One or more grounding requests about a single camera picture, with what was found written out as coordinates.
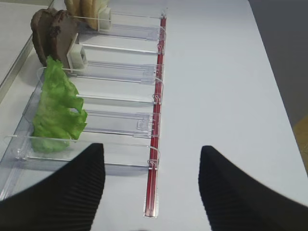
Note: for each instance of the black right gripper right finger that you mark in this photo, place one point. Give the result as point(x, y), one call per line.
point(235, 201)

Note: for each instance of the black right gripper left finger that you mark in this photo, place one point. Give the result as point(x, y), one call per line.
point(67, 200)

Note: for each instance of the brown meat patty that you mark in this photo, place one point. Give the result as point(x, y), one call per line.
point(62, 32)
point(40, 25)

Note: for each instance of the green lettuce leaf in rack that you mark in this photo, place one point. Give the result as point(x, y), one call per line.
point(60, 116)

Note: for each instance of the brown meat patty in rack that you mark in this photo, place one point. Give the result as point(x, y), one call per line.
point(40, 25)

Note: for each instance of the clear plastic right rack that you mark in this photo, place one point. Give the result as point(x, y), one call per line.
point(117, 85)

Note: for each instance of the golden bun half right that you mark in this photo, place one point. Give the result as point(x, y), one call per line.
point(90, 9)

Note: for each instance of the golden bun half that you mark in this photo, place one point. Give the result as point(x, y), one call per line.
point(73, 6)
point(90, 9)

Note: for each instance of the golden bun half left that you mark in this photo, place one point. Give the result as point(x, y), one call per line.
point(73, 6)

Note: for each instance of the red rail strip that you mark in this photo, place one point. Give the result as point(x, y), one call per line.
point(151, 201)

